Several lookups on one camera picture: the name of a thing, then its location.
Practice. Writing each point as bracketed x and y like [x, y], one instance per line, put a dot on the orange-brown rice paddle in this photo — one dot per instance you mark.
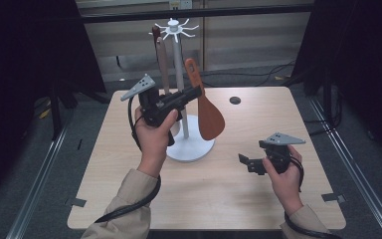
[210, 119]

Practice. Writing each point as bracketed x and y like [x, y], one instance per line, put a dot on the black stand leg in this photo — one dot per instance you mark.
[55, 113]

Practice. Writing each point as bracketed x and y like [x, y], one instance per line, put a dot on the person's right hand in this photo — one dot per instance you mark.
[286, 189]

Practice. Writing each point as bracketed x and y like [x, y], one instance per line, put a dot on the white utensil stand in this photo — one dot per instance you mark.
[192, 149]

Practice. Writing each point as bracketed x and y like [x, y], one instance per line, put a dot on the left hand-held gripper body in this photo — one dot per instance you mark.
[151, 106]

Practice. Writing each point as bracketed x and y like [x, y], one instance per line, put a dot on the person's left hand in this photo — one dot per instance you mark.
[152, 142]

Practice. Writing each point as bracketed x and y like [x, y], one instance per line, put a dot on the beige silicone spoon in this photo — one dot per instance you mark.
[163, 66]

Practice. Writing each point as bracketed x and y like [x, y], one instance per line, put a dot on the metal floor rail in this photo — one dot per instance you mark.
[36, 186]
[351, 166]

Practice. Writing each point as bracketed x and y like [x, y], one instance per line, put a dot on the black round table grommet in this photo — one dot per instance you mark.
[235, 100]

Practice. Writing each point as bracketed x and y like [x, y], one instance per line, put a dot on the black horizontal bar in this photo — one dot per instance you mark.
[245, 11]

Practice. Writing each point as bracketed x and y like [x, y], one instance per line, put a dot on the grey tape piece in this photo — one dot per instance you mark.
[76, 202]
[333, 197]

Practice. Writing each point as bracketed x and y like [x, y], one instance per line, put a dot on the white wall socket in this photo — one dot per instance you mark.
[180, 4]

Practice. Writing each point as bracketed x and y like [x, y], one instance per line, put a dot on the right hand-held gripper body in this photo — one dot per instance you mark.
[278, 156]

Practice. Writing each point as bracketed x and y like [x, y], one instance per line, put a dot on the black curtain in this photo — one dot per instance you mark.
[368, 66]
[20, 66]

